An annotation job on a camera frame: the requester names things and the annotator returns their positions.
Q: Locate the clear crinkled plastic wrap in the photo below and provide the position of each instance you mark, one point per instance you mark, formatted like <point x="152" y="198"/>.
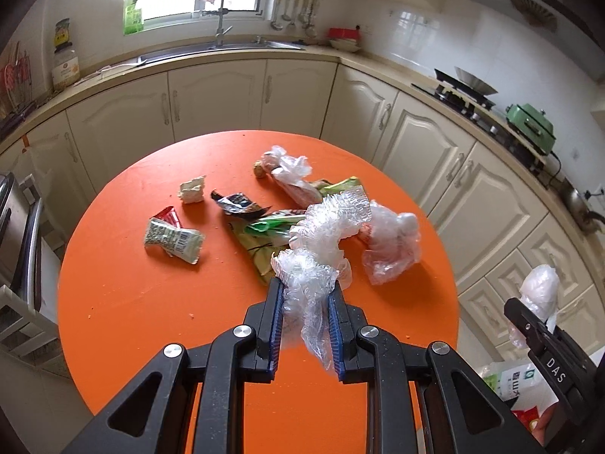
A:
<point x="326" y="231"/>

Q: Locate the green striped snack bag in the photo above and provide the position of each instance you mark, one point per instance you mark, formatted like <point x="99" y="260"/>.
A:
<point x="257" y="246"/>

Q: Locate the white green rice bag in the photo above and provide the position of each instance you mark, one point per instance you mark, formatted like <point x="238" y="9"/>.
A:
<point x="515" y="380"/>

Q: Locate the crumpled white paper scrap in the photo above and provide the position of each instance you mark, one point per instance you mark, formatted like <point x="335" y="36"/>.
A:
<point x="193" y="190"/>

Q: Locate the stainless steel sink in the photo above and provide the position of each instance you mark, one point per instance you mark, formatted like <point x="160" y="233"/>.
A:
<point x="227" y="50"/>

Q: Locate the yellow green snack bag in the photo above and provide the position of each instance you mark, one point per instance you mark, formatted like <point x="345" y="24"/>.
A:
<point x="342" y="185"/>

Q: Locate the large clear storage jar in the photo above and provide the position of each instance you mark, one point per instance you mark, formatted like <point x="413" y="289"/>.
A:
<point x="66" y="66"/>

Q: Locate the black gas stove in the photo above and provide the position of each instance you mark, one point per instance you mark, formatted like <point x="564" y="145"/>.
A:
<point x="465" y="104"/>

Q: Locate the red rice bag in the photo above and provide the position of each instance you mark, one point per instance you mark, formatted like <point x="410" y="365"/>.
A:
<point x="534" y="424"/>

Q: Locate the orange round table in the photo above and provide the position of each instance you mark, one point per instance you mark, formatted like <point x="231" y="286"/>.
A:
<point x="132" y="293"/>

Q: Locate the white shelf rack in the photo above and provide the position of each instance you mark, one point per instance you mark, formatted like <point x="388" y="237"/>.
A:
<point x="28" y="314"/>

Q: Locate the white plastic bag bundle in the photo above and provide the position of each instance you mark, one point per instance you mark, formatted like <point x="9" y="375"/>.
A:
<point x="290" y="170"/>

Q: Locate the red snack packet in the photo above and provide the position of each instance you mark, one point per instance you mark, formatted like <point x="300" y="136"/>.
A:
<point x="169" y="215"/>

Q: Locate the crumpled clear plastic bag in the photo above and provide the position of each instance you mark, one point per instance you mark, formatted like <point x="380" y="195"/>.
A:
<point x="394" y="241"/>

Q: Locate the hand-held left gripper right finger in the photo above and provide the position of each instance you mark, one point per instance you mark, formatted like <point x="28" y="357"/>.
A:
<point x="336" y="340"/>

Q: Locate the wall utensil rack with ladles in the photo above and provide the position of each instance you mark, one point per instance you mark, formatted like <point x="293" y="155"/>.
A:
<point x="289" y="4"/>

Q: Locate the cream kitchen base cabinets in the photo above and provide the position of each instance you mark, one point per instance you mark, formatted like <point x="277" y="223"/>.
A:
<point x="293" y="94"/>

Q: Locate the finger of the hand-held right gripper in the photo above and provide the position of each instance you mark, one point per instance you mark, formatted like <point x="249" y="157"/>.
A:
<point x="524" y="319"/>

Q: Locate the small clear plastic bag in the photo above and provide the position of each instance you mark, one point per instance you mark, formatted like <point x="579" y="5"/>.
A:
<point x="539" y="288"/>

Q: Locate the steel wok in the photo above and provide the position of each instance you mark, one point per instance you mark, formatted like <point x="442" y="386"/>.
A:
<point x="472" y="83"/>

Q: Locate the range hood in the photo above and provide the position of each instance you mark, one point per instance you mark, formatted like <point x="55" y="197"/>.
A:
<point x="520" y="4"/>

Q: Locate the chrome kitchen faucet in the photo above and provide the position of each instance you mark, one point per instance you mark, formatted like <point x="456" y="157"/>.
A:
<point x="220" y="19"/>

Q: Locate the green white printed packet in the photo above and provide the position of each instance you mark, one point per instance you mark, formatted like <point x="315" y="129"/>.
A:
<point x="172" y="239"/>

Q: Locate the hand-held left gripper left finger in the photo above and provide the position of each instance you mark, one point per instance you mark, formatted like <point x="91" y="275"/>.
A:
<point x="273" y="331"/>

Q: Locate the black crumpled wrapper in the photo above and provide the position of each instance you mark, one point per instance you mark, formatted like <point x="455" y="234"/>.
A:
<point x="236" y="203"/>

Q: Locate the green electric cooker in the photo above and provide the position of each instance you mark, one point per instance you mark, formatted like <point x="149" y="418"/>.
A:
<point x="531" y="125"/>

